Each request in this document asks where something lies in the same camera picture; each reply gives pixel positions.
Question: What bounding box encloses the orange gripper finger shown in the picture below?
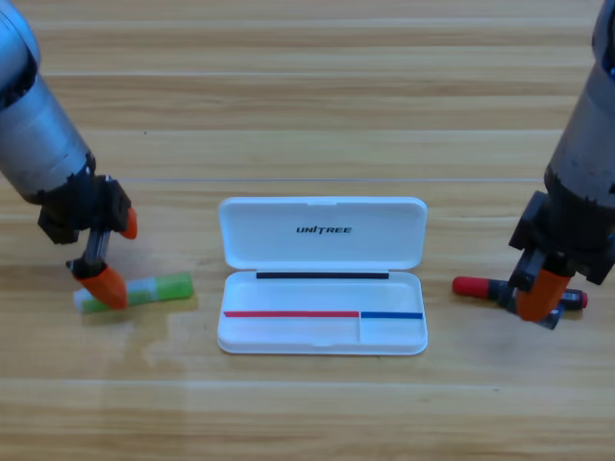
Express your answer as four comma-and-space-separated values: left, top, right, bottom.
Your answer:
71, 263, 129, 311
119, 206, 139, 240
514, 268, 573, 322

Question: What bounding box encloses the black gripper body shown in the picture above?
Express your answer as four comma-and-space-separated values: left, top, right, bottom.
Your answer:
37, 165, 132, 279
507, 182, 615, 293

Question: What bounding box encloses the green and white highlighter pen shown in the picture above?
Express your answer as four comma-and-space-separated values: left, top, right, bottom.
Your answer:
72, 271, 196, 315

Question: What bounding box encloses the red and black marker pen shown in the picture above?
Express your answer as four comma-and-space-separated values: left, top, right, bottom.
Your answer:
452, 276, 589, 312

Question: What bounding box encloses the white Unitree pencil case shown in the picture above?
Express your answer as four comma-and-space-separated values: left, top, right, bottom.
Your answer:
216, 195, 429, 356

